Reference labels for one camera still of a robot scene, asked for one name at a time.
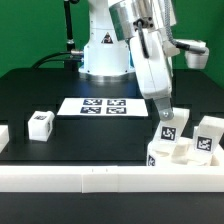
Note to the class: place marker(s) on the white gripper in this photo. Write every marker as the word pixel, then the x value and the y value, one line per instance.
pixel 152 51

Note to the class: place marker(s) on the white round stool seat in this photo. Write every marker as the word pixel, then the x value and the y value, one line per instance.
pixel 180 153

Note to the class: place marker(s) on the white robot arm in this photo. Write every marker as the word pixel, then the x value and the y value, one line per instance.
pixel 107 54

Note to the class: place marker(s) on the white marker sheet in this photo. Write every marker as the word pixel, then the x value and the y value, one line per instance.
pixel 103 107

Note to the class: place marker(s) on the black camera pole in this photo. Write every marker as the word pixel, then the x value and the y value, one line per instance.
pixel 69 32

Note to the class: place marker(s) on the white fence front wall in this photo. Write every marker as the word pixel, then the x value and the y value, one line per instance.
pixel 115 179

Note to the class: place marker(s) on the white fence left wall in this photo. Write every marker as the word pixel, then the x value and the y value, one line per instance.
pixel 4 137

